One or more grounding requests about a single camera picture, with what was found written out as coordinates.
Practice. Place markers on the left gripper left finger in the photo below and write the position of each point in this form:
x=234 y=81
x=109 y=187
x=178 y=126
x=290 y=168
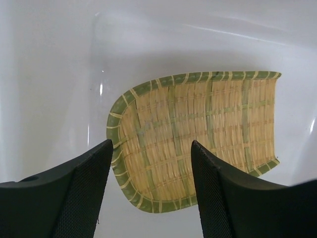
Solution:
x=62 y=202

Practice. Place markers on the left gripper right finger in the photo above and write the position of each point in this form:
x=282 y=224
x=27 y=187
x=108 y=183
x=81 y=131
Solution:
x=234 y=204

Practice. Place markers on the woven bamboo tray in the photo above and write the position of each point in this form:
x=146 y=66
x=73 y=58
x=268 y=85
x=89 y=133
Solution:
x=152 y=127

